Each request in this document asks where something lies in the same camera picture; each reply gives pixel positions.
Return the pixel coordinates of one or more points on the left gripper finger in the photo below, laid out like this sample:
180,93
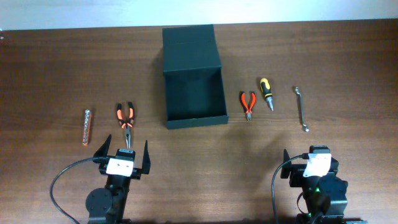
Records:
103,150
146,163

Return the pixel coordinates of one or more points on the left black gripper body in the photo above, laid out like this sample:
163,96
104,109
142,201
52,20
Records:
137,173

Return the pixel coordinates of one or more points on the orange black long-nose pliers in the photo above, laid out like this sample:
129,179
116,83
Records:
126,124

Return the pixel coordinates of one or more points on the orange socket bit rail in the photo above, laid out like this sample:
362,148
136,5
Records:
86,127

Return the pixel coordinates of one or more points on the silver offset ring wrench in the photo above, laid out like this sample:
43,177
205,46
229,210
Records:
300,100

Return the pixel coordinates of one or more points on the yellow black stubby screwdriver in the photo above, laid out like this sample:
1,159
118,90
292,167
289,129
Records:
266,91

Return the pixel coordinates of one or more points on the small red cutting pliers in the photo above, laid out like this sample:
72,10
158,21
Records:
247,106

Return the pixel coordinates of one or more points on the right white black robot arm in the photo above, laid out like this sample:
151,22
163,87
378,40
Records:
324,193

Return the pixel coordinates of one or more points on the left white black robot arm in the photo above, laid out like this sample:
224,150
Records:
107,204

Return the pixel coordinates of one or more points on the black open cardboard box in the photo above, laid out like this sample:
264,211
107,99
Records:
192,67

